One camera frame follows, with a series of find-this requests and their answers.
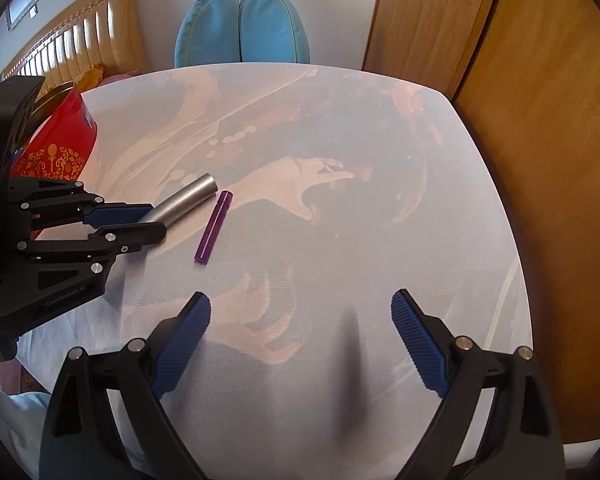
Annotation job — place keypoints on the blue chair backrest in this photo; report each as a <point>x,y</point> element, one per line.
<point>260,25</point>

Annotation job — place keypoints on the wooden wardrobe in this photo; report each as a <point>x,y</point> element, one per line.
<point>555,160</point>

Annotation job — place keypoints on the wooden bed headboard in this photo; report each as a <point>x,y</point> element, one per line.
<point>105,25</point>

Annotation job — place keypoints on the purple tube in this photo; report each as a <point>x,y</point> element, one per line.
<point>212,227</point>

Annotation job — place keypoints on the red round tin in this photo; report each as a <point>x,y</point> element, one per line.
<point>60,135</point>

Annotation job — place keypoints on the silver tube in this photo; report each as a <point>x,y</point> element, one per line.
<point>190,195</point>

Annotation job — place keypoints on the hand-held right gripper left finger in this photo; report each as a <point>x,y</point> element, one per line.
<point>185,345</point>

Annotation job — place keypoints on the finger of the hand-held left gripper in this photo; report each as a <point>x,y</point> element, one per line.
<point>130,240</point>
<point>120,213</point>

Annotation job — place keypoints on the orange sunflower pillow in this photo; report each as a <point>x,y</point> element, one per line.
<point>90,79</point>

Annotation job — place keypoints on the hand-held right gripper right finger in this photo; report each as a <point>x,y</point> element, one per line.
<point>420,345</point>

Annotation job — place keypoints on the pink bedsheet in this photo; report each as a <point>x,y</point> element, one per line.
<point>122,78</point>

